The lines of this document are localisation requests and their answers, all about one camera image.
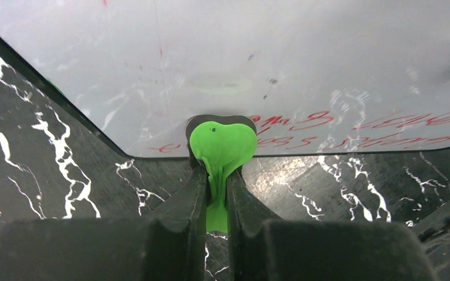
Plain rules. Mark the green bone-shaped eraser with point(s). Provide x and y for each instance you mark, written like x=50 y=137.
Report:
x=221 y=144

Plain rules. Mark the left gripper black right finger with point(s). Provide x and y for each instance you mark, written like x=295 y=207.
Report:
x=247 y=216

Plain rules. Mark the small white whiteboard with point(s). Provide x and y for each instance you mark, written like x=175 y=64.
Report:
x=316 y=77

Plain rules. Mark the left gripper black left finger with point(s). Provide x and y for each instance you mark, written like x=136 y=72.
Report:
x=184 y=213

